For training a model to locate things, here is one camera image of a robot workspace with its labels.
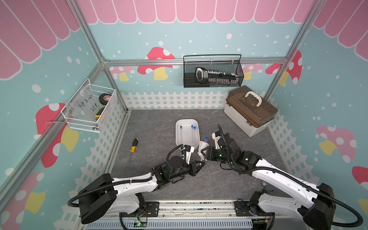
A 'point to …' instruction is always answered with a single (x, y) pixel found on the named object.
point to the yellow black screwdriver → (133, 147)
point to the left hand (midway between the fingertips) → (204, 166)
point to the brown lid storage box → (249, 110)
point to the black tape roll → (104, 98)
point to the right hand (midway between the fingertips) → (202, 151)
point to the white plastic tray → (187, 132)
